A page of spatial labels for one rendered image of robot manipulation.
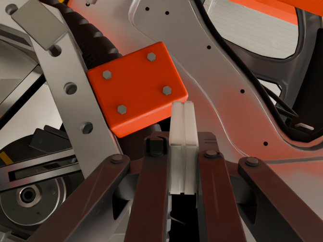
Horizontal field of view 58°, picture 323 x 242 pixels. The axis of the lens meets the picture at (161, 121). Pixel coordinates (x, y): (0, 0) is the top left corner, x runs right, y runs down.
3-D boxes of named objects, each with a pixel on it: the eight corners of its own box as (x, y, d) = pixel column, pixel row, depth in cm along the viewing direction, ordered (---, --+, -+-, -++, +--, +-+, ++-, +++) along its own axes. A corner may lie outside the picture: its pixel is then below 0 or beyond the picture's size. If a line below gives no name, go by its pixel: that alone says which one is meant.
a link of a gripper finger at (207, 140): (199, 176, 13) (267, 179, 13) (194, 130, 18) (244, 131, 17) (198, 204, 14) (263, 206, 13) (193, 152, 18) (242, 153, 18)
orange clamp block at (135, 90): (118, 139, 37) (182, 111, 38) (108, 130, 29) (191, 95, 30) (97, 90, 38) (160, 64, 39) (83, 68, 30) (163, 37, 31)
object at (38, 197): (12, 199, 74) (34, 212, 74) (9, 200, 72) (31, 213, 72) (26, 177, 75) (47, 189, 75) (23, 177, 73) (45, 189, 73)
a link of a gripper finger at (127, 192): (167, 204, 14) (104, 201, 14) (170, 152, 18) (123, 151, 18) (167, 176, 13) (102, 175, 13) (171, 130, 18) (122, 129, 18)
